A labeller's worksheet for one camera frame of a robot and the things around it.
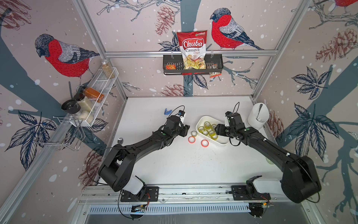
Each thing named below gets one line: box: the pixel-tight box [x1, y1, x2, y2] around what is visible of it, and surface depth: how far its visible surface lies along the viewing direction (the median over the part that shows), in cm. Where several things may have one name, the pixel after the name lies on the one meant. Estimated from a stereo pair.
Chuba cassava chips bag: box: [176, 30, 208, 70], surface depth 85 cm
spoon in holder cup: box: [255, 103, 263, 120], surface depth 97 cm
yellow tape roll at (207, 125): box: [204, 121, 212, 130], surface depth 102 cm
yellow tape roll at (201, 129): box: [197, 126, 206, 133], surface depth 100 cm
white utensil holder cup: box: [247, 102, 270, 130], surface depth 97 cm
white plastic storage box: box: [195, 115, 230, 146], surface depth 100 cm
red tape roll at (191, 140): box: [187, 136, 196, 145], surface depth 97 cm
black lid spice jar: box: [60, 98, 84, 116], surface depth 60 cm
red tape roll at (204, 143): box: [200, 139, 210, 148], surface depth 94 cm
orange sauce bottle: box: [81, 86, 105, 103], surface depth 73 cm
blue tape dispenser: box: [164, 108, 173, 116], surface depth 112 cm
